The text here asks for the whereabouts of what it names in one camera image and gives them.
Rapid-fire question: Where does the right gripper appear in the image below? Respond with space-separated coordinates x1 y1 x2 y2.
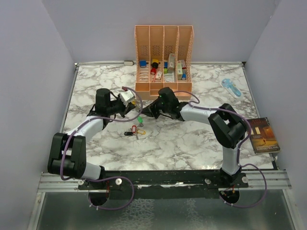
139 98 170 120

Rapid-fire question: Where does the green key tag with key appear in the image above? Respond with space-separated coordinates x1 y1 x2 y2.
137 116 143 127

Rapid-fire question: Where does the metal keyring with yellow grip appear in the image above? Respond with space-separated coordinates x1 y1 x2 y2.
132 101 141 113

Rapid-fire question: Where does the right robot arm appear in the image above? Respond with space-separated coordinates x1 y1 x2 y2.
142 87 251 187

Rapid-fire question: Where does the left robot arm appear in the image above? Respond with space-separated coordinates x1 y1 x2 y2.
47 87 141 189

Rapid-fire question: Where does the yellow key tag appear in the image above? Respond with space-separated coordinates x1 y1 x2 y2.
136 129 146 135

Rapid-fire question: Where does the red key tag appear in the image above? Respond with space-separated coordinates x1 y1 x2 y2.
131 125 137 133

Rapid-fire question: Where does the black key tag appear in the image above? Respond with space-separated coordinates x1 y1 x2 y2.
124 131 134 136

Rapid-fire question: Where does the blue block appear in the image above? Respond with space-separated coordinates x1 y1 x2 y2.
139 60 147 68

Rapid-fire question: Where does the white red box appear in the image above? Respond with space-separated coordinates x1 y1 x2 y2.
177 60 187 78

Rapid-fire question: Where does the blue cap bottle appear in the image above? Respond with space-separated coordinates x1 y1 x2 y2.
181 73 187 81

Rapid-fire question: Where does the yellow block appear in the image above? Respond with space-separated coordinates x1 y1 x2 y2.
151 59 159 64

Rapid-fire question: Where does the peach desk organizer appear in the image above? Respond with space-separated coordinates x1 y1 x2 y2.
134 25 194 100

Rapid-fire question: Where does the tall grey box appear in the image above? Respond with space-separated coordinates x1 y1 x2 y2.
167 53 176 73

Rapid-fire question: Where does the blue toothbrush package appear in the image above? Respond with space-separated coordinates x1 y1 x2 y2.
221 78 243 99

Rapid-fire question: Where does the paperback book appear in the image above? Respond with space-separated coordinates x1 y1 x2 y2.
248 117 281 154

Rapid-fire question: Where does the white adapter at wall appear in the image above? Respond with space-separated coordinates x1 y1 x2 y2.
123 60 135 66

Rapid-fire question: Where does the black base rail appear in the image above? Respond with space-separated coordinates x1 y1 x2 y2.
78 170 248 199

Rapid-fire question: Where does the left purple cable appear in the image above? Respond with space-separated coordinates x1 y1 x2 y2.
59 86 144 211

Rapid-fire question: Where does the aluminium frame bar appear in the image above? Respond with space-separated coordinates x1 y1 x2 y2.
38 170 292 193

